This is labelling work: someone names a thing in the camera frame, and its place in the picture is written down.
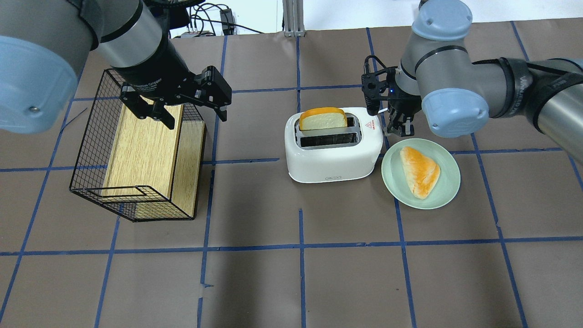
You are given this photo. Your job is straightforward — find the black wire basket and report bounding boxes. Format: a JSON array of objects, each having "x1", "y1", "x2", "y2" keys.
[{"x1": 69, "y1": 69, "x2": 206, "y2": 222}]

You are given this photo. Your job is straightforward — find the aluminium frame post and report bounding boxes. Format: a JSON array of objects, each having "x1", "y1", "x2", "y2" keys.
[{"x1": 282, "y1": 0, "x2": 306, "y2": 37}]

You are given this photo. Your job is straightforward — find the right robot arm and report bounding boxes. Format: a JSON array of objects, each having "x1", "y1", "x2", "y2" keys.
[{"x1": 391, "y1": 0, "x2": 583, "y2": 162}]

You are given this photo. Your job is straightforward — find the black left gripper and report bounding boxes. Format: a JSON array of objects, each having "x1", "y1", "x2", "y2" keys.
[{"x1": 119, "y1": 65, "x2": 232, "y2": 130}]

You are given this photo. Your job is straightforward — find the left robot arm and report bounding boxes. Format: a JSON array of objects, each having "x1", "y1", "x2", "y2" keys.
[{"x1": 0, "y1": 0, "x2": 232, "y2": 133}]

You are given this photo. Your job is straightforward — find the light green plate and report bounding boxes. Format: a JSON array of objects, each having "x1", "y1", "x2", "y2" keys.
[{"x1": 381, "y1": 138, "x2": 461, "y2": 210}]

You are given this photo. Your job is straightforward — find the yellow bread slice in toaster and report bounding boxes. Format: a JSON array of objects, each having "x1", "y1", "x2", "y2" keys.
[{"x1": 298, "y1": 107, "x2": 348, "y2": 131}]

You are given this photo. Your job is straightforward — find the black cable bundle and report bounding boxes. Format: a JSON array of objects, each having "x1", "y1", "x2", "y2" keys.
[{"x1": 171, "y1": 0, "x2": 265, "y2": 38}]

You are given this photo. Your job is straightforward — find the white two-slot toaster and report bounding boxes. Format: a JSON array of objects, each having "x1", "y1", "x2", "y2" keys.
[{"x1": 284, "y1": 107, "x2": 383, "y2": 183}]

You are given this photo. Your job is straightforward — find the triangular orange bread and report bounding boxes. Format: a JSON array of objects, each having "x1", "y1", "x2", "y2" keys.
[{"x1": 399, "y1": 147, "x2": 441, "y2": 200}]

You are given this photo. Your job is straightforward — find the light wooden shelf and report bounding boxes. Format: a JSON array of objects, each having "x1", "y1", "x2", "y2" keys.
[{"x1": 100, "y1": 104, "x2": 206, "y2": 222}]

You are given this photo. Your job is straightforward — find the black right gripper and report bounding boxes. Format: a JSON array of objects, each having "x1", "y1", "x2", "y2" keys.
[{"x1": 386, "y1": 89, "x2": 421, "y2": 137}]

